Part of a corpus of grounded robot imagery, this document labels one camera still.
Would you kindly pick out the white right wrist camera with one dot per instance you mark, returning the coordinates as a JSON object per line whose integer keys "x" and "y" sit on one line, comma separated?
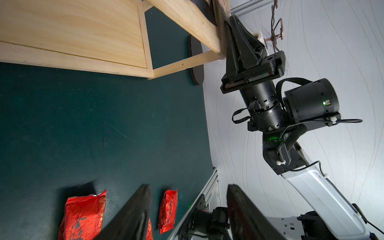
{"x": 258, "y": 34}

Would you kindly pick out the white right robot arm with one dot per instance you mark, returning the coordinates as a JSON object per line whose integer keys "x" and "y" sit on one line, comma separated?
{"x": 283, "y": 110}

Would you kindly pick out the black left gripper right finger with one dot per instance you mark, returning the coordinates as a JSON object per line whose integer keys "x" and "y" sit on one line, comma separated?
{"x": 246, "y": 221}

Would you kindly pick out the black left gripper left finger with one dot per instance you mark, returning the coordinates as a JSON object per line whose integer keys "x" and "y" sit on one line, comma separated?
{"x": 131, "y": 222}

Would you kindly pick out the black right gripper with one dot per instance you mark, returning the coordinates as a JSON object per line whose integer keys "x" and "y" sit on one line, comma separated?
{"x": 247, "y": 60}

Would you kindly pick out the red tea bag centre left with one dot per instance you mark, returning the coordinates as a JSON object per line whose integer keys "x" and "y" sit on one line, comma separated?
{"x": 83, "y": 217}

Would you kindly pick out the green table mat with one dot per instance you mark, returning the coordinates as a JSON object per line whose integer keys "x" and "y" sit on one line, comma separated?
{"x": 72, "y": 133}

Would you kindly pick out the red tea bag far right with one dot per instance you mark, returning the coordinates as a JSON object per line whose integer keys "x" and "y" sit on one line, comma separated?
{"x": 168, "y": 211}

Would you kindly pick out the red tea bag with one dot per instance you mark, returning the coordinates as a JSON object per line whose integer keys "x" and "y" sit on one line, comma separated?
{"x": 83, "y": 217}
{"x": 149, "y": 235}
{"x": 168, "y": 211}

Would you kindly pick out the red tea bag centre right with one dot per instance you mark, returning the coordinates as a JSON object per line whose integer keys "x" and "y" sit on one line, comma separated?
{"x": 149, "y": 235}

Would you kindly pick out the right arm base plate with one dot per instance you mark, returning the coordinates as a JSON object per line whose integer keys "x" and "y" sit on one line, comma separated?
{"x": 205, "y": 224}

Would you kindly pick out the wooden two-tier shelf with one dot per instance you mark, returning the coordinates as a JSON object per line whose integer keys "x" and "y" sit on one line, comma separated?
{"x": 95, "y": 36}

